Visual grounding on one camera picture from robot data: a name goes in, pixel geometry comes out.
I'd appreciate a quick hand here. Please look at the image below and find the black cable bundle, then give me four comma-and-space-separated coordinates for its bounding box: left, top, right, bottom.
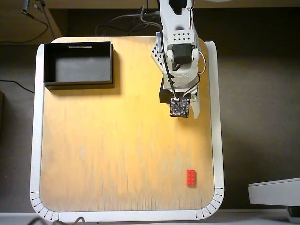
95, 6, 162, 37

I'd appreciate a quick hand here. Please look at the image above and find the black looping cable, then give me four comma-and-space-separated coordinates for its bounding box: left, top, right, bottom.
0, 0, 57, 45

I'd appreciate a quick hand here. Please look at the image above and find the thin black cable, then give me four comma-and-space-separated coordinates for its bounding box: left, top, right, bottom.
0, 79, 35, 94

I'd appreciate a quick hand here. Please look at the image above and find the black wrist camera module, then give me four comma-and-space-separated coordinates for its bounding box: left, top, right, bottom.
159, 83, 190, 118

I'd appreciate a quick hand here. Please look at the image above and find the dark brown box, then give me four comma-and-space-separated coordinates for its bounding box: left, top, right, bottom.
0, 90, 5, 141

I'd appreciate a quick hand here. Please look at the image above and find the white table rim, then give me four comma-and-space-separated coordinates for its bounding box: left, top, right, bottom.
30, 36, 225, 222

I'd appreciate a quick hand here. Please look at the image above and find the white box-shaped device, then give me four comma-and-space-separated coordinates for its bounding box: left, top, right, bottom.
247, 177, 300, 207

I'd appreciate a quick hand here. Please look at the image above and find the white red servo wire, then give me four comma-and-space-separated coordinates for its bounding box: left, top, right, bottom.
197, 50, 207, 75

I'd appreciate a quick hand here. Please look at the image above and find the black rectangular bin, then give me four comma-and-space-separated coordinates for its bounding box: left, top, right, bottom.
44, 41, 115, 91

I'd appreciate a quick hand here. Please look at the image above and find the red lego block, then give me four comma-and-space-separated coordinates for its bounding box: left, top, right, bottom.
186, 169, 197, 187

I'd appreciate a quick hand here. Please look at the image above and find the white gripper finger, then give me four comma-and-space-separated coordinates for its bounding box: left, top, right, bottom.
190, 93, 201, 119

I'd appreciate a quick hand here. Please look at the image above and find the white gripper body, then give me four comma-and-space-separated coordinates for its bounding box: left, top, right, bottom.
163, 69, 200, 98

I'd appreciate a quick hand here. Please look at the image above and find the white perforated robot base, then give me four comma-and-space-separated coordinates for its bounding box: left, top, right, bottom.
150, 32, 165, 72

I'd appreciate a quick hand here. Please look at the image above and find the brown wooden desk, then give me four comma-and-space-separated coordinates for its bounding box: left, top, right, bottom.
0, 0, 300, 45

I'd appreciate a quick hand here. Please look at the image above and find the black camera cable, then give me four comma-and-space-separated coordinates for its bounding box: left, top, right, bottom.
160, 28, 177, 100

